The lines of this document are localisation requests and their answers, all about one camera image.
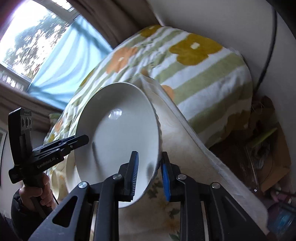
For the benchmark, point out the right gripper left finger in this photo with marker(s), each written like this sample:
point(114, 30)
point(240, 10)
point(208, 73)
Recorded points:
point(72, 218)

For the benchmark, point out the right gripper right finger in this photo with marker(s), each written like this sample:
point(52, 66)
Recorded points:
point(208, 212)

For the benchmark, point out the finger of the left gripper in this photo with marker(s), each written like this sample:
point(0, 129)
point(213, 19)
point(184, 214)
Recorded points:
point(71, 143)

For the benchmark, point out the plain white plate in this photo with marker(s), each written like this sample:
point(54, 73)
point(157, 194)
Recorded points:
point(118, 120)

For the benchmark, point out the person's left hand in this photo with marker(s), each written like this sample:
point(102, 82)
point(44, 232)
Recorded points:
point(46, 194)

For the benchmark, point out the light blue curtain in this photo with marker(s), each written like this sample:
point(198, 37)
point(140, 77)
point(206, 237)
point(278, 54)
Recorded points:
point(78, 52)

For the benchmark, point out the window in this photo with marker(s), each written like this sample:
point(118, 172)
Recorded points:
point(29, 36)

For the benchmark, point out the floral striped duvet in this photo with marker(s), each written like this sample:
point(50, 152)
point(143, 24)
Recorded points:
point(210, 84)

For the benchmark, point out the brown curtain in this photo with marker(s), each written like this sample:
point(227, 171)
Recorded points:
point(116, 20)

